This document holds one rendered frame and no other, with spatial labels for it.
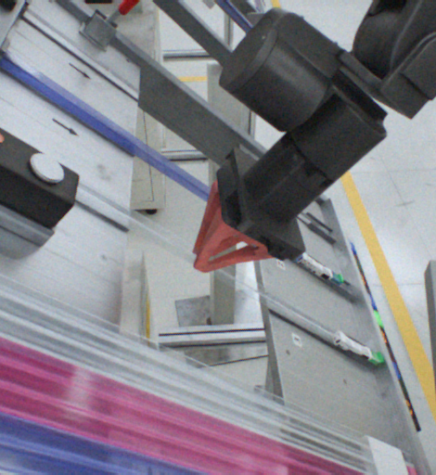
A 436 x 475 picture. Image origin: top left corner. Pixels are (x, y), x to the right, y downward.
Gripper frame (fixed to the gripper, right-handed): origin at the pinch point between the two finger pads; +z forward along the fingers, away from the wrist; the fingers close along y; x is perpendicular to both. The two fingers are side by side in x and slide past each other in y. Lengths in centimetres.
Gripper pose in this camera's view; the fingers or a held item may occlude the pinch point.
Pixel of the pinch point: (203, 258)
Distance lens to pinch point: 48.8
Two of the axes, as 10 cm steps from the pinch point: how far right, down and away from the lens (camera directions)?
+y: 0.9, 6.9, -7.2
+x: 7.7, 4.0, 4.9
